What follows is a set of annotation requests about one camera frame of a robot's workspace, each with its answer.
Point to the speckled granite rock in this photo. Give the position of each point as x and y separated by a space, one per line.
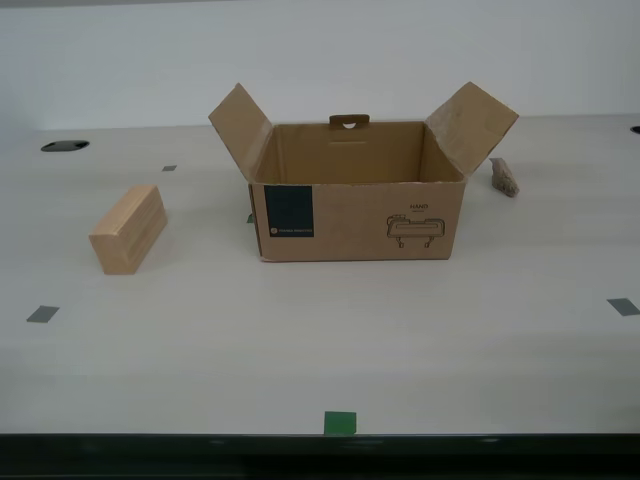
505 182

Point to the light wooden block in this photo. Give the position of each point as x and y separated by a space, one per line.
125 235

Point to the open brown cardboard box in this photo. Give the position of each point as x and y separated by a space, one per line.
360 225

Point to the large green tape square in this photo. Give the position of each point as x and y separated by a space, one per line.
340 423

